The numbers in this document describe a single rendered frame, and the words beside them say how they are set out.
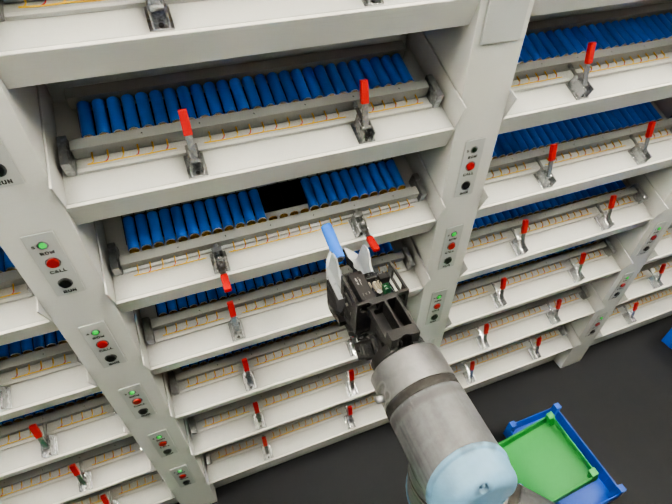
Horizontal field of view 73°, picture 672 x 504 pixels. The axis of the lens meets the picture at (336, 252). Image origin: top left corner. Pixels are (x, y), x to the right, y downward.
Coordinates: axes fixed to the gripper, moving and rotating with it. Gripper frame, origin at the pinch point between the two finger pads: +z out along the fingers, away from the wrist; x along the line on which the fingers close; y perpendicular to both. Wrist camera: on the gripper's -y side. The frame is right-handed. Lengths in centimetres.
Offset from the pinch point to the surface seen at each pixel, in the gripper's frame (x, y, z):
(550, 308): -80, -67, 14
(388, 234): -15.2, -10.6, 12.3
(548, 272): -73, -48, 16
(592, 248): -88, -45, 17
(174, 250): 23.6, -5.7, 17.2
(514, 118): -38.0, 9.5, 12.8
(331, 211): -5.2, -5.7, 17.2
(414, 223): -21.0, -9.9, 12.6
